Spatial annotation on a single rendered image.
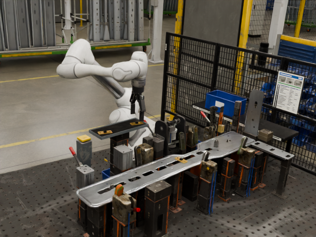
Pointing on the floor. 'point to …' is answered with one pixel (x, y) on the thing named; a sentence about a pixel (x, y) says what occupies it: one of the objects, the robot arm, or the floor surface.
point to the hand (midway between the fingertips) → (137, 115)
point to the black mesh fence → (232, 86)
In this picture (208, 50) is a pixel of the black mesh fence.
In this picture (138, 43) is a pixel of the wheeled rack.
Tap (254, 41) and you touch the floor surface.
